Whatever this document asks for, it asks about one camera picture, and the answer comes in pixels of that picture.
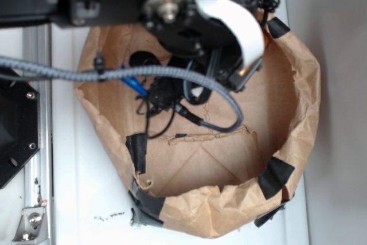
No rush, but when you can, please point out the black gripper white cover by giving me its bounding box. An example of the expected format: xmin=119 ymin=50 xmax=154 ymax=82
xmin=142 ymin=0 xmax=265 ymax=92

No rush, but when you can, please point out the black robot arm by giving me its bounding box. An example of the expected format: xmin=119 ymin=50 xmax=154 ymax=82
xmin=1 ymin=0 xmax=265 ymax=91

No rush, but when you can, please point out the brown paper bag bin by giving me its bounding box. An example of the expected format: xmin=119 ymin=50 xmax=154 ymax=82
xmin=75 ymin=15 xmax=321 ymax=238

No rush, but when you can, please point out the black cables bundle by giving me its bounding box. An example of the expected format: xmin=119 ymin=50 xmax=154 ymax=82
xmin=134 ymin=52 xmax=213 ymax=139

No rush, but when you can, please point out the grey braided cable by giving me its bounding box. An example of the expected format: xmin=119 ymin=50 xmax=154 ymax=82
xmin=0 ymin=55 xmax=244 ymax=134

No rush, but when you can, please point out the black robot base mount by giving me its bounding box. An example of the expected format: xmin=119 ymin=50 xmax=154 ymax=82
xmin=1 ymin=68 xmax=40 ymax=189

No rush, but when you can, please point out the aluminium frame rail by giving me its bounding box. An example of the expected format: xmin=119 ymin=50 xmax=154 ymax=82
xmin=11 ymin=25 xmax=55 ymax=244

